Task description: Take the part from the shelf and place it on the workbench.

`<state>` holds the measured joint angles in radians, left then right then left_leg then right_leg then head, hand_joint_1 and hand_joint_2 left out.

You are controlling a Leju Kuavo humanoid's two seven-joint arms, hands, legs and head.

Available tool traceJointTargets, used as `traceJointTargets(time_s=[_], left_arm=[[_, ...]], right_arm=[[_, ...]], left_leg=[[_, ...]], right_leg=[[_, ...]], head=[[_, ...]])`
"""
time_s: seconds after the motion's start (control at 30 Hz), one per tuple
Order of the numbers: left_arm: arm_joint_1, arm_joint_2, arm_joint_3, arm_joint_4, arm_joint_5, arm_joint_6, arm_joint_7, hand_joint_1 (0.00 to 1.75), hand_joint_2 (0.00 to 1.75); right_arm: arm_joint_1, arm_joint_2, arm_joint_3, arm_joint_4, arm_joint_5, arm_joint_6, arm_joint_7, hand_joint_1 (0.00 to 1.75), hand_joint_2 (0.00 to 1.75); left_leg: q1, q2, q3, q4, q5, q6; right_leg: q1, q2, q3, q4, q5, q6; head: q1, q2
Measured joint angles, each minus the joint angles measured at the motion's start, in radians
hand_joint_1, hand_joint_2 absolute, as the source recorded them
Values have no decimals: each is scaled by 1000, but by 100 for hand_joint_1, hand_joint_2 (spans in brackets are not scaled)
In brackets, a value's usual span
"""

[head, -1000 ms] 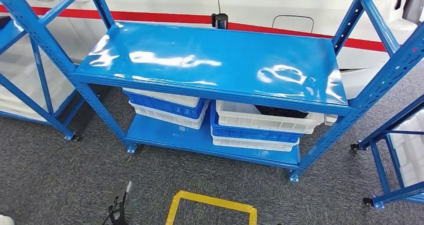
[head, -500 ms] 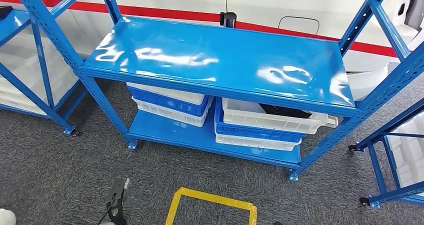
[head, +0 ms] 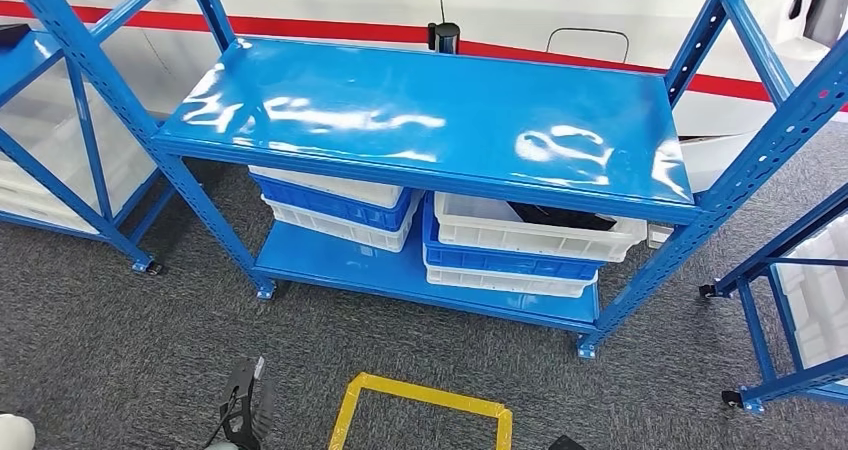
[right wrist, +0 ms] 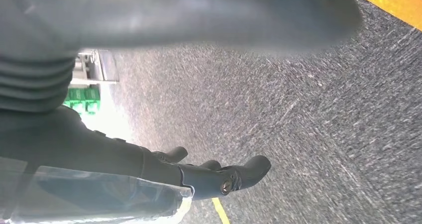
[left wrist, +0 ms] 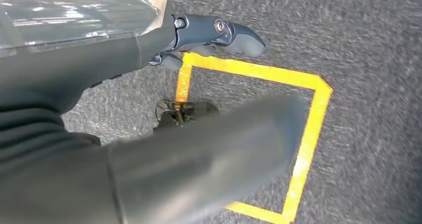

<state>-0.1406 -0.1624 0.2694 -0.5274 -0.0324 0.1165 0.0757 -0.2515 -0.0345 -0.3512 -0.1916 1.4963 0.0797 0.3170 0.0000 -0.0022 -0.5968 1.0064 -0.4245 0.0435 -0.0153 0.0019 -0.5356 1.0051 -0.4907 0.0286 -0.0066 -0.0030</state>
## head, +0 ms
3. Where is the blue steel shelf rack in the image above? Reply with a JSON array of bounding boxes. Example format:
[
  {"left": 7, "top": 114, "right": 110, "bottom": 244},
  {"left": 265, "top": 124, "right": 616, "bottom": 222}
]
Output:
[
  {"left": 0, "top": 26, "right": 177, "bottom": 277},
  {"left": 0, "top": 0, "right": 848, "bottom": 360},
  {"left": 697, "top": 181, "right": 848, "bottom": 416}
]

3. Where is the black plastic trim part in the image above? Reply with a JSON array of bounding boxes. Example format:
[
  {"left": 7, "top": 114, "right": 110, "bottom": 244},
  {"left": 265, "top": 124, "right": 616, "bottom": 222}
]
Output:
[{"left": 506, "top": 201, "right": 619, "bottom": 232}]

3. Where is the blue plastic crate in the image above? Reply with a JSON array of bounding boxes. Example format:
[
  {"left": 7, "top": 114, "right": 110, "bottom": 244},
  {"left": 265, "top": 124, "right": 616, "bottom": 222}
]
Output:
[
  {"left": 421, "top": 193, "right": 605, "bottom": 283},
  {"left": 249, "top": 172, "right": 418, "bottom": 234}
]

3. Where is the yellow floor tape square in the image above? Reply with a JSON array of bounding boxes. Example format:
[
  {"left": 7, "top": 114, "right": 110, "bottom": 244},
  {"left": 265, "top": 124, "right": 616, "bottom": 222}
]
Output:
[{"left": 327, "top": 371, "right": 515, "bottom": 450}]

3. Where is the white car with red stripe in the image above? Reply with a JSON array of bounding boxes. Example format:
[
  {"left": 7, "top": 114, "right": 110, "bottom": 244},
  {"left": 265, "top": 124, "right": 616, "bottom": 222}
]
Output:
[{"left": 0, "top": 0, "right": 848, "bottom": 195}]

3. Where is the floor socket plate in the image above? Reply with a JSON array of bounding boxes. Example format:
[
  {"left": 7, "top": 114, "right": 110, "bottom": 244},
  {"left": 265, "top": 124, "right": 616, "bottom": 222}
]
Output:
[{"left": 647, "top": 222, "right": 675, "bottom": 250}]

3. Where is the person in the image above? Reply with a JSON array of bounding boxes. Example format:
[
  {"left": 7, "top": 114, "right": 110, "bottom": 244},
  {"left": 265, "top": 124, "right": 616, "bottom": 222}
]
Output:
[{"left": 0, "top": 413, "right": 37, "bottom": 450}]

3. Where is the black stanchion post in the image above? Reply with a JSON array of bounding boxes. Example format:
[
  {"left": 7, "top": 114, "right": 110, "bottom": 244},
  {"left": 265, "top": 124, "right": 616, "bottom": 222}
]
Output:
[{"left": 426, "top": 22, "right": 462, "bottom": 56}]

